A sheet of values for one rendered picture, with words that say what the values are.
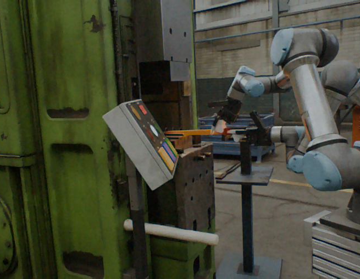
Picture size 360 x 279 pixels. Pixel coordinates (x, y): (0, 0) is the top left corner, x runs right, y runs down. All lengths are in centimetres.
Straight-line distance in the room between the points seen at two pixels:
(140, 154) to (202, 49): 993
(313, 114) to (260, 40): 893
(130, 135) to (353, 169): 64
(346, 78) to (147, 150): 82
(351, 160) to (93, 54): 106
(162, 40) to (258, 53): 840
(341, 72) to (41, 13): 134
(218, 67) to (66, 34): 905
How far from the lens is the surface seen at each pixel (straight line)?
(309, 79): 112
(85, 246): 186
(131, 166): 124
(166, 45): 165
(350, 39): 921
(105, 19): 153
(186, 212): 172
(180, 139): 173
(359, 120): 502
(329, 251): 124
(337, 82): 144
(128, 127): 105
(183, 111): 206
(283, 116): 969
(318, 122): 106
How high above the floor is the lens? 124
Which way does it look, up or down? 9 degrees down
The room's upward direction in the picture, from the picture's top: 3 degrees counter-clockwise
